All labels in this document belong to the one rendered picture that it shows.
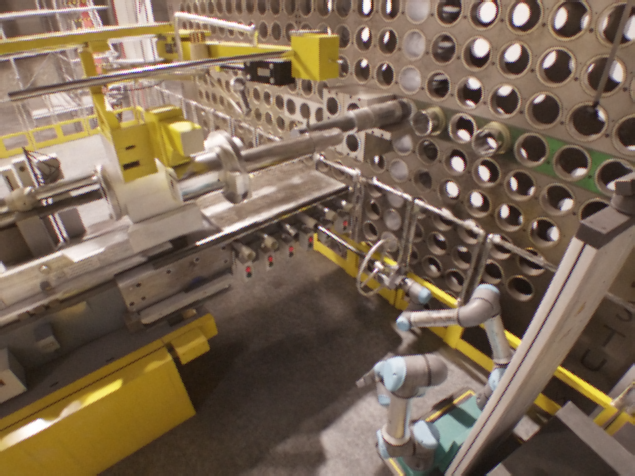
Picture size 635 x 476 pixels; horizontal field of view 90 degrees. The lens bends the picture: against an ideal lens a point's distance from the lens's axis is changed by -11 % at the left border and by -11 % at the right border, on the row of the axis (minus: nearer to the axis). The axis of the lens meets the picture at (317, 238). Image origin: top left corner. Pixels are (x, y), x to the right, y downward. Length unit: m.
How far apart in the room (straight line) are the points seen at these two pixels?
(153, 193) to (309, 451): 1.71
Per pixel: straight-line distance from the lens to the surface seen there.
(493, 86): 2.98
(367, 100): 3.20
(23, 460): 2.32
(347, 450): 2.37
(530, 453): 1.63
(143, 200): 2.02
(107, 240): 2.31
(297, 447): 2.37
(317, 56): 1.20
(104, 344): 2.34
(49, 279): 2.18
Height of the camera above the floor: 2.17
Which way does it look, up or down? 35 degrees down
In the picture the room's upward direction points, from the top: straight up
